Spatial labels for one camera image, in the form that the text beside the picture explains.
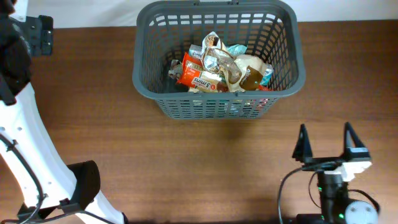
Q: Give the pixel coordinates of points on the orange spaghetti packet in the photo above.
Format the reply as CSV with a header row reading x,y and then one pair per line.
x,y
198,79

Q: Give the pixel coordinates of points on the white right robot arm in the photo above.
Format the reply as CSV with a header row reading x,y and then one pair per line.
x,y
338,203

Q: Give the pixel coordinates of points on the light teal wipes packet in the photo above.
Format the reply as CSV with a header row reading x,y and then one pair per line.
x,y
237,49

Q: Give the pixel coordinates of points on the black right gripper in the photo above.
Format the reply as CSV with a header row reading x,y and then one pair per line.
x,y
303,154

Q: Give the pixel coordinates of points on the white tissue multipack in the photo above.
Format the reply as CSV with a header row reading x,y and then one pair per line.
x,y
195,51

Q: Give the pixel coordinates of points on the grey plastic shopping basket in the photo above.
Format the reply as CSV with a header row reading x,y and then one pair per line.
x,y
167,29

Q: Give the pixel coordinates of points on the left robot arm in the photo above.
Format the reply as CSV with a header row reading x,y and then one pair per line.
x,y
47,183

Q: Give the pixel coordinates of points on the beige brown snack bag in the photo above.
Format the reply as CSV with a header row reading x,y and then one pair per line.
x,y
176,70

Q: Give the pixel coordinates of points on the brown white snack bag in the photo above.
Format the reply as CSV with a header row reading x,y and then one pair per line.
x,y
241,73

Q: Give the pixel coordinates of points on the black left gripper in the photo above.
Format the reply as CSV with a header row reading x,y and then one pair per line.
x,y
40,32

